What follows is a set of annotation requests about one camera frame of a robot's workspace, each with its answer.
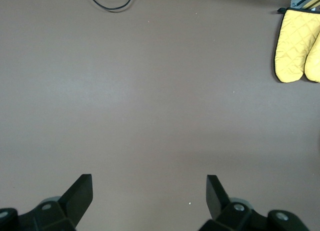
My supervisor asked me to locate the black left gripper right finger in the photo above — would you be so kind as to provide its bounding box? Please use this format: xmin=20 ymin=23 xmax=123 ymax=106
xmin=198 ymin=174 xmax=308 ymax=231

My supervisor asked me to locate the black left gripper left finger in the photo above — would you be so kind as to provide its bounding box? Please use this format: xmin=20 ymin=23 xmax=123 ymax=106
xmin=0 ymin=173 xmax=94 ymax=231

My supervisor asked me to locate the yellow quilted oven mitt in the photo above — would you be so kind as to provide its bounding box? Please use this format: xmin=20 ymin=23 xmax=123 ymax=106
xmin=304 ymin=28 xmax=320 ymax=83
xmin=273 ymin=7 xmax=320 ymax=83

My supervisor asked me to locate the black looped table cable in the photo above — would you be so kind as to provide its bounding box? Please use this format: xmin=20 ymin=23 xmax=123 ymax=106
xmin=87 ymin=0 xmax=136 ymax=12

